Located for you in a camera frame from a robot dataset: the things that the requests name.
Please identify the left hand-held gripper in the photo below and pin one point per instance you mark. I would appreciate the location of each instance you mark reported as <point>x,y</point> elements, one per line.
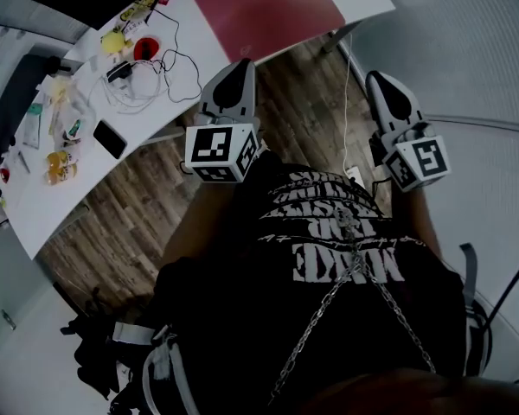
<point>216,115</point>

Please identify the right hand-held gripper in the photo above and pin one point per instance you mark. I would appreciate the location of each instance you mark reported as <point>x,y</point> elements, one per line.
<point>415,162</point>

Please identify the red mouse pad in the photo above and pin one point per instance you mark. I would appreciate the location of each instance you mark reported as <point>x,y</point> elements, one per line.
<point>268,11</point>

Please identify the person's right forearm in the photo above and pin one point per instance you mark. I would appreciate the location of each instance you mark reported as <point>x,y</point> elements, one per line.
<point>419,214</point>

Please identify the person's left forearm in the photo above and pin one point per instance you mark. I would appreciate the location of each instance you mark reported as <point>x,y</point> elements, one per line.
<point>199,223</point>

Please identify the grey desk leg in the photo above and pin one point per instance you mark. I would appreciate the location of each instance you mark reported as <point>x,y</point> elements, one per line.
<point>339,37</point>

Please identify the white desk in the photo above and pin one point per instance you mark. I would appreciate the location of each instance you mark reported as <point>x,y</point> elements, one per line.
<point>47,214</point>

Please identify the red round dish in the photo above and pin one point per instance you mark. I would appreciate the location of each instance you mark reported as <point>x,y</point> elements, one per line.
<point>146,48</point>

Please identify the black charger block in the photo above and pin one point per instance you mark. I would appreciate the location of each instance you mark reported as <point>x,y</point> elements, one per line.
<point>119,72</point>

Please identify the black smartphone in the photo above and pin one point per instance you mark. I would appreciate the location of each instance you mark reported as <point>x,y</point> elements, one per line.
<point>109,138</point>

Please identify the yellow plush toy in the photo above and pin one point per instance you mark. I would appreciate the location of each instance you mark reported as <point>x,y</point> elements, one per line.
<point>113,41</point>

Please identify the clear plastic bag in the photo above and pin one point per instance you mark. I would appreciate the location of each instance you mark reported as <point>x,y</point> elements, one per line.
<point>67,106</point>

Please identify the orange drink bottle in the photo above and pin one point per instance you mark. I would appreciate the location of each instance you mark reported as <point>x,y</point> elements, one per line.
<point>62,174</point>
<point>57,158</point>

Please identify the green and white packet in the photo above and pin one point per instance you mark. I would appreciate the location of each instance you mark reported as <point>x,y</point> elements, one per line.
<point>33,123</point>

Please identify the black printed t-shirt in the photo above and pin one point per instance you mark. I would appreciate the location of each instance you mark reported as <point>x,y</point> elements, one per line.
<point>242,318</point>

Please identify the small red cap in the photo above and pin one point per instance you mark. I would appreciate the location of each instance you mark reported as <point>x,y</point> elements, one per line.
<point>4,174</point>

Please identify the black bag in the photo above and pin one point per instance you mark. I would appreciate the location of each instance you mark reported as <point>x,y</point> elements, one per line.
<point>95,361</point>

